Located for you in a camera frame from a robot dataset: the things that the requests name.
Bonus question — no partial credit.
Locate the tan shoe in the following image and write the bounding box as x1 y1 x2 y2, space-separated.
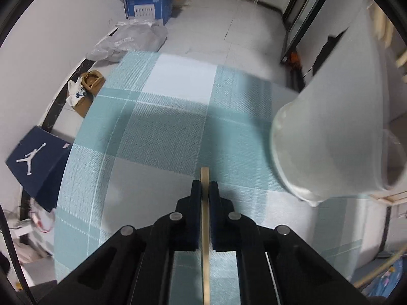
66 80 93 118
80 70 106 96

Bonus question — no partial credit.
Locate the orange object on floor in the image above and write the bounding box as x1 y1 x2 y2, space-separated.
288 51 301 68

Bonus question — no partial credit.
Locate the grey plastic mailer bag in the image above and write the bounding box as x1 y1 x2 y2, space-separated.
85 19 168 63

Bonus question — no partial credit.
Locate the black framed glass door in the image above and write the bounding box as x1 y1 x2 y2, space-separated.
280 0 326 64

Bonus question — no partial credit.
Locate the teal plaid placemat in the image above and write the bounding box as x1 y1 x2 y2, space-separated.
54 50 364 305

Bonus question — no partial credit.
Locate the white utensil holder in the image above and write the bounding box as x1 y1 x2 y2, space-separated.
270 2 406 207

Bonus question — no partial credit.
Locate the navy Jordan shoe box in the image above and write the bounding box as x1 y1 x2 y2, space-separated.
6 126 72 212

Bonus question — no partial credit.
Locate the black hanging jacket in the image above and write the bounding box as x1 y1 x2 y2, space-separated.
312 29 346 76

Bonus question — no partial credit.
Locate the wooden chopstick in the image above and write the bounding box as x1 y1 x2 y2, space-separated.
200 167 210 305

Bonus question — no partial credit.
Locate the blue cardboard box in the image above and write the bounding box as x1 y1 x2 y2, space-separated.
121 0 172 25

